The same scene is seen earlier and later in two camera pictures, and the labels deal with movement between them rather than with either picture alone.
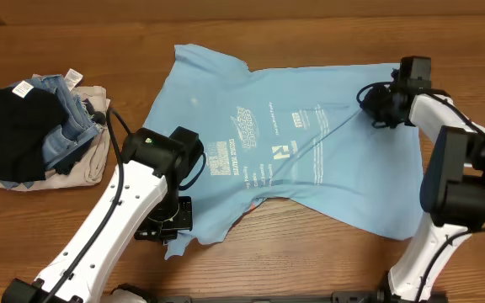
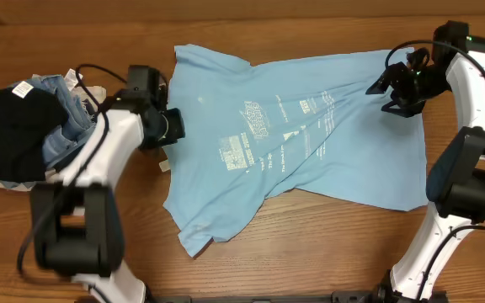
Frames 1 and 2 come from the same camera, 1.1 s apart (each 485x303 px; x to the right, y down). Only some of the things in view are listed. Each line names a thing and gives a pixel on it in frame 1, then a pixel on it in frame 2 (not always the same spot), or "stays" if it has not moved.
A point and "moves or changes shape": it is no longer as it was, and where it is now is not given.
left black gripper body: (175, 214) to (173, 130)
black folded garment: (9, 131) stays
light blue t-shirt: (301, 139) moves or changes shape
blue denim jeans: (80, 128) stays
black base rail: (126, 293) stays
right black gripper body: (377, 108) to (397, 90)
